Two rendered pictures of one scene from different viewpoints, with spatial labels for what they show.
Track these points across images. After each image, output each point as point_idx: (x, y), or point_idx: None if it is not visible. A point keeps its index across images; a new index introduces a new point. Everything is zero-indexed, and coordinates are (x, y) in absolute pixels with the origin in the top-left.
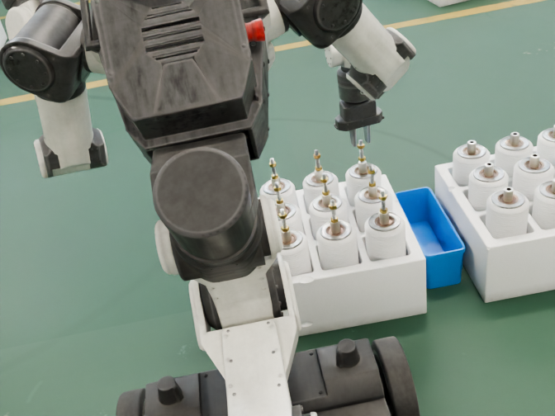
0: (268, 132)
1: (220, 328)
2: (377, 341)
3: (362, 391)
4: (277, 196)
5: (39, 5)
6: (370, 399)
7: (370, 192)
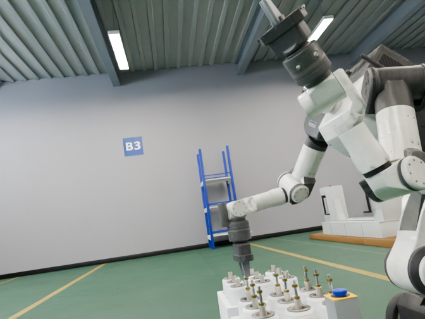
0: None
1: None
2: (398, 299)
3: None
4: (296, 293)
5: (373, 67)
6: None
7: (281, 290)
